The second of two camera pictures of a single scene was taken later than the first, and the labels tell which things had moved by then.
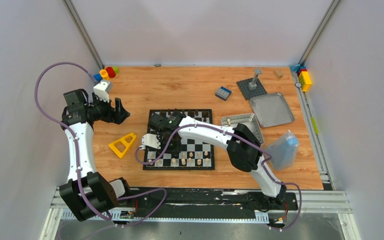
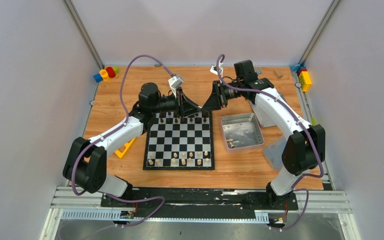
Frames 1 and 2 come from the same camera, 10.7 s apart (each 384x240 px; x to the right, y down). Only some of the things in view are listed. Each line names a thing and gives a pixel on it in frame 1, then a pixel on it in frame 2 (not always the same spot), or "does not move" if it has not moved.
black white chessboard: [194, 155] does not move
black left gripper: [114, 112] to [181, 103]
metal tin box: [249, 120] does not move
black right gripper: [177, 149] to [217, 98]
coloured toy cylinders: [109, 72] does not move
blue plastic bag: [283, 150] does not move
